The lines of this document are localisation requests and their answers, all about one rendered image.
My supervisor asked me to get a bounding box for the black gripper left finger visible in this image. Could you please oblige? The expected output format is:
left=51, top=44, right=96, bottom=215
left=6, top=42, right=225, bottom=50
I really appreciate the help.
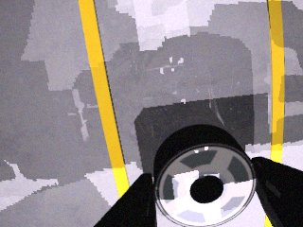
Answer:
left=94, top=173, right=158, bottom=227

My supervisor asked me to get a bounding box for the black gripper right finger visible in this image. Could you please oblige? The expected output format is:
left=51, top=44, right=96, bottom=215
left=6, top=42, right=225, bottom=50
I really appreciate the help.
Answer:
left=251, top=155, right=303, bottom=227

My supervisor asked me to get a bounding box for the yellow tape border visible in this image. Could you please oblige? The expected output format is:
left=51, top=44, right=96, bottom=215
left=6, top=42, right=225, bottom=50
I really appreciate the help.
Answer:
left=79, top=0, right=285, bottom=197

